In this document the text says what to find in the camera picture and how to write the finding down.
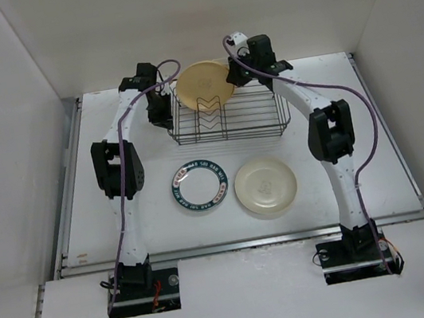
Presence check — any cream plate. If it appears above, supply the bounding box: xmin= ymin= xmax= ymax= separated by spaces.
xmin=234 ymin=156 xmax=298 ymax=221

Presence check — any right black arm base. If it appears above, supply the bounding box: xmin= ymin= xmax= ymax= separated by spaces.
xmin=312 ymin=237 xmax=405 ymax=285

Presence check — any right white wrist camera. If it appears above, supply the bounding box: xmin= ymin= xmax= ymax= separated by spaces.
xmin=225 ymin=32 xmax=249 ymax=57

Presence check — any yellow plate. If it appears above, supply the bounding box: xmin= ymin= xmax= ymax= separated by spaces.
xmin=175 ymin=61 xmax=235 ymax=112
xmin=213 ymin=57 xmax=229 ymax=69

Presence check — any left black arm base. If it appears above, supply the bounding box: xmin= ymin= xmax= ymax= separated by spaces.
xmin=100 ymin=263 xmax=182 ymax=318

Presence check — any teal banded lettered plate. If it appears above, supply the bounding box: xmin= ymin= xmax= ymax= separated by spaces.
xmin=170 ymin=159 xmax=230 ymax=217

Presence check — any metal wire dish rack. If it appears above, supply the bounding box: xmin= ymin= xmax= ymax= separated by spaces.
xmin=167 ymin=81 xmax=292 ymax=145

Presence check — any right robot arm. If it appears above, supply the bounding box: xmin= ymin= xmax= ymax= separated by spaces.
xmin=222 ymin=32 xmax=374 ymax=261

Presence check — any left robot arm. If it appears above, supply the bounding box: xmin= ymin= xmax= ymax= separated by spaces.
xmin=90 ymin=62 xmax=172 ymax=296

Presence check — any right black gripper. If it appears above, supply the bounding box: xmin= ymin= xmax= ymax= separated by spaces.
xmin=221 ymin=47 xmax=261 ymax=88

